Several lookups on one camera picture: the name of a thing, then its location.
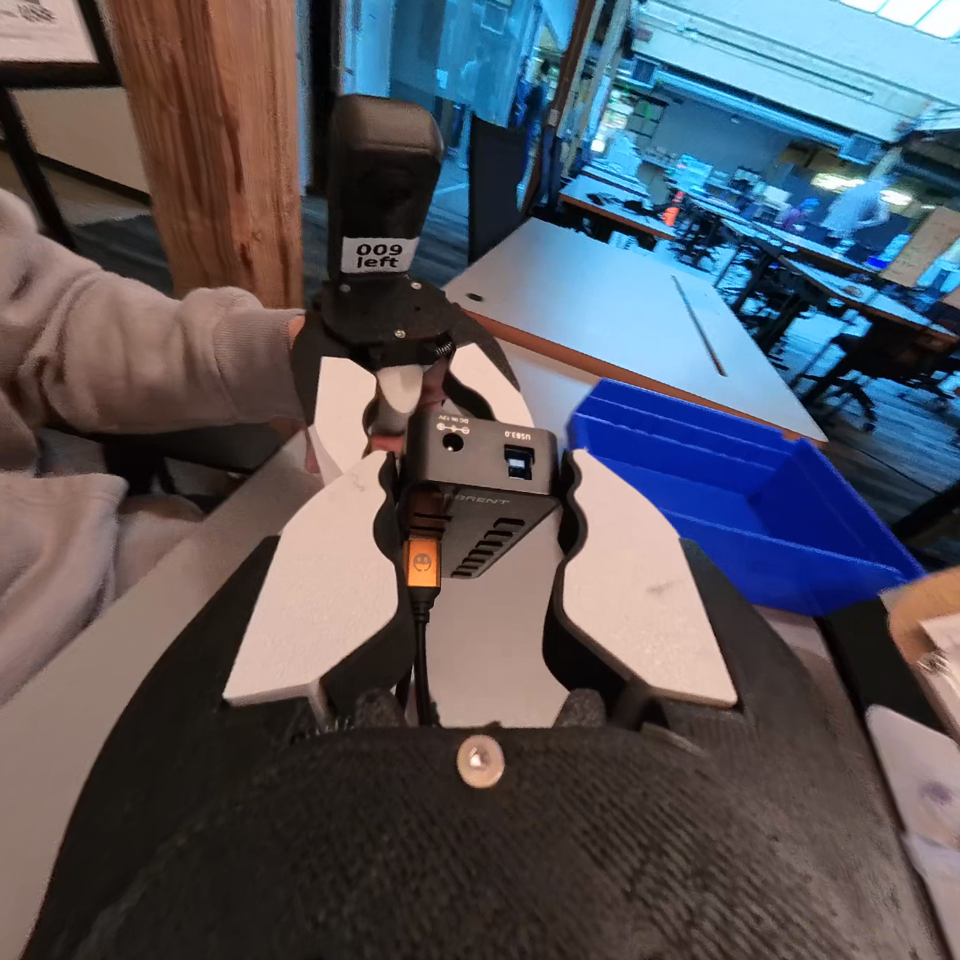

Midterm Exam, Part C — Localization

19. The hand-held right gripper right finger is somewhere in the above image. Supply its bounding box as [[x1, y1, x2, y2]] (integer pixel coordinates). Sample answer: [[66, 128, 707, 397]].
[[543, 448, 740, 710]]

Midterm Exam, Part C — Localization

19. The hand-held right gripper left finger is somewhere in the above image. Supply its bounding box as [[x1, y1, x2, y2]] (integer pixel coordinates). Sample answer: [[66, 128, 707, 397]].
[[223, 450, 418, 710]]

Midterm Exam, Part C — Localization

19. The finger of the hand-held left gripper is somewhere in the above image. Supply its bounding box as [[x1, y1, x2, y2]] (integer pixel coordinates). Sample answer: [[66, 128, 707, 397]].
[[441, 341, 537, 444], [303, 356, 391, 486]]

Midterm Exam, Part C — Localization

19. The glossy black USB hub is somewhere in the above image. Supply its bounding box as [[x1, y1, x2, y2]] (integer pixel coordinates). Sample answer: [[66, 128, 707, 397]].
[[397, 412, 564, 581]]

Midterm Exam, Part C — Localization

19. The black cable orange plug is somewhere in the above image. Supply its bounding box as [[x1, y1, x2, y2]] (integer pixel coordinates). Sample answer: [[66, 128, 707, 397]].
[[393, 487, 451, 727]]

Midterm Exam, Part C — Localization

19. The blue plastic bin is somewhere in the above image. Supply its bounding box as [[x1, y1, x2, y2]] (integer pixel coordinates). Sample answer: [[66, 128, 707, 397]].
[[566, 377, 926, 618]]

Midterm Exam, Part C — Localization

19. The person's left forearm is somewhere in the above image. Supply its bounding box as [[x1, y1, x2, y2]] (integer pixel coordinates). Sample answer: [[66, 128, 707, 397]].
[[0, 187, 309, 453]]

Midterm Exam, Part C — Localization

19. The grey desk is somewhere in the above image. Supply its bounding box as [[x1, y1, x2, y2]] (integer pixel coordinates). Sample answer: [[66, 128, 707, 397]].
[[0, 341, 849, 960]]

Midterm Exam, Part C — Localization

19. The person's left hand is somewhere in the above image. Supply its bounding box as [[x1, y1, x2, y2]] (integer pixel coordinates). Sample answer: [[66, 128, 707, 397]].
[[418, 358, 450, 421]]

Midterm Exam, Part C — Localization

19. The black partition panel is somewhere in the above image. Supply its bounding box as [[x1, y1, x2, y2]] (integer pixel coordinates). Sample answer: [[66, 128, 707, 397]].
[[468, 112, 528, 261]]

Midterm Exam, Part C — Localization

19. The wooden top work table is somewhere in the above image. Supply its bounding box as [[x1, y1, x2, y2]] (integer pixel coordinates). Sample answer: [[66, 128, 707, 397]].
[[558, 176, 681, 243]]

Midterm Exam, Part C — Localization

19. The black framed white board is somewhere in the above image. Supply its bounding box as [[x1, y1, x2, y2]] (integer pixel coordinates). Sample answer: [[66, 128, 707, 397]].
[[0, 82, 153, 198]]

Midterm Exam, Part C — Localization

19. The white blister packet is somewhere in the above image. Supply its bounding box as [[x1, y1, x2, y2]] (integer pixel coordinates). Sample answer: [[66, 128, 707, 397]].
[[866, 705, 960, 905]]

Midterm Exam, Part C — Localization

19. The black framed notice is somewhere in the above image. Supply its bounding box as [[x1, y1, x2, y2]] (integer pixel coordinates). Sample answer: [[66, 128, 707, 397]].
[[0, 0, 123, 85]]

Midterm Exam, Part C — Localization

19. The tan sign board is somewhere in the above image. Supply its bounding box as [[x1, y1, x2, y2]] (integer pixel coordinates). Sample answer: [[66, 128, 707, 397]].
[[879, 206, 960, 291]]

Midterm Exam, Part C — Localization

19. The wooden post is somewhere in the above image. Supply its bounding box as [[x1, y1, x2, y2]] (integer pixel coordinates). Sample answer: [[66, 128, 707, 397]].
[[105, 0, 306, 310]]

